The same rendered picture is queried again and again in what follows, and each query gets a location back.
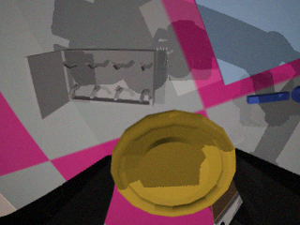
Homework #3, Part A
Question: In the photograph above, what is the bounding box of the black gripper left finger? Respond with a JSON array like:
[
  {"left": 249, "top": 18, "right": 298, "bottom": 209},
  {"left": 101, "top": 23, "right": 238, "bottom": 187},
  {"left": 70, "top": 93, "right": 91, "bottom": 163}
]
[{"left": 0, "top": 155, "right": 115, "bottom": 225}]

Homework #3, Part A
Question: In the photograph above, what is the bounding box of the grey dish rack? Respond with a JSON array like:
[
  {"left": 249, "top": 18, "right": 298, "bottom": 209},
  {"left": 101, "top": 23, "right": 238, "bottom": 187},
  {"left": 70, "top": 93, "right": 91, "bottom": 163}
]
[{"left": 22, "top": 49, "right": 157, "bottom": 120}]

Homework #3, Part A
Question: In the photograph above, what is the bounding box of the yellow plate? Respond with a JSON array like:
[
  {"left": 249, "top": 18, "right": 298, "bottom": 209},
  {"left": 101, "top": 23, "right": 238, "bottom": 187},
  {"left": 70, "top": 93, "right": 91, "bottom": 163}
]
[{"left": 112, "top": 110, "right": 236, "bottom": 218}]

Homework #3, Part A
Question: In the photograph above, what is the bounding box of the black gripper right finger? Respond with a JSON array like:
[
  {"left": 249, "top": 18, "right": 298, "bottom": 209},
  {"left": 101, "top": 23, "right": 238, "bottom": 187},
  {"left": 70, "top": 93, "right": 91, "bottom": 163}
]
[{"left": 233, "top": 149, "right": 300, "bottom": 225}]

